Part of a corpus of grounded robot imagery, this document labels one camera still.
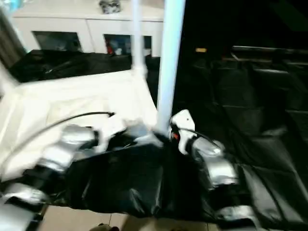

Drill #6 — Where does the grey curtain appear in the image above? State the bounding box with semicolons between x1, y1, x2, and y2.
0;9;26;69

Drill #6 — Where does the clear bag on cabinet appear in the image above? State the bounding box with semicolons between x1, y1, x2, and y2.
99;0;124;14

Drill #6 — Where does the black left wrist camera cable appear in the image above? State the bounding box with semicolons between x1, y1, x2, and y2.
0;111;116;167

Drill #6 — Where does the black television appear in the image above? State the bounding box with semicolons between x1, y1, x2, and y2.
231;0;308;62

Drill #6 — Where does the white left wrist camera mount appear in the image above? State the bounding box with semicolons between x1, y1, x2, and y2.
95;117;128;153

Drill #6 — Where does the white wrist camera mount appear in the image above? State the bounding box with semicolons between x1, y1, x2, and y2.
169;109;197;154
95;117;128;153

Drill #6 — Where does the white plastic table leg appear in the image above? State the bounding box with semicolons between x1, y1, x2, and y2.
155;0;188;136
0;64;20;97
130;0;149;78

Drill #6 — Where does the dark robot foot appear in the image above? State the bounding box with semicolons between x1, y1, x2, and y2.
97;222;120;231

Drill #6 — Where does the white plastic table top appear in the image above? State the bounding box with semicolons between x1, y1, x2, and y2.
0;68;165;181

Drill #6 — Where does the black mat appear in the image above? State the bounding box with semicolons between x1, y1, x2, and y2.
0;49;308;223

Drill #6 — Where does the white cabinet with glass doors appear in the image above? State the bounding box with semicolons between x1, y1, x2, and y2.
11;0;166;58

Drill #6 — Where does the black box with beige label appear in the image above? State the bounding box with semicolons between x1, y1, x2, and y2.
184;0;233;63

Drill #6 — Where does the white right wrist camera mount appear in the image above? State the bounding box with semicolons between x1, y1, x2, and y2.
169;109;197;154

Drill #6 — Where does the blue plastic item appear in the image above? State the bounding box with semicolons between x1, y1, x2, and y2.
4;0;20;10

